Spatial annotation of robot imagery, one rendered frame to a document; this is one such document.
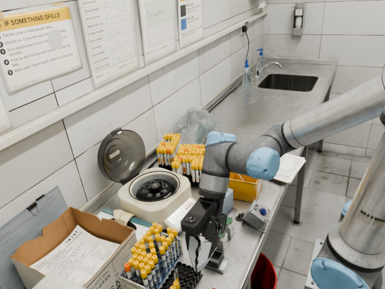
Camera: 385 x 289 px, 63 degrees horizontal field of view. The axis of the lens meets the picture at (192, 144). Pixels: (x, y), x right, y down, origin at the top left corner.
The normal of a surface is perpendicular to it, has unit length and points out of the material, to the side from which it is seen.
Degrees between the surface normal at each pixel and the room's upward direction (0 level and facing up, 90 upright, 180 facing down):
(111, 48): 93
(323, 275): 95
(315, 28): 90
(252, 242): 0
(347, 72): 90
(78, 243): 2
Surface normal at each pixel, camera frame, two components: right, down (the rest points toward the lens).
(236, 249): -0.07, -0.87
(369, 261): -0.02, -0.22
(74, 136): 0.88, 0.17
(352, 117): -0.47, 0.62
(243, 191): -0.39, 0.48
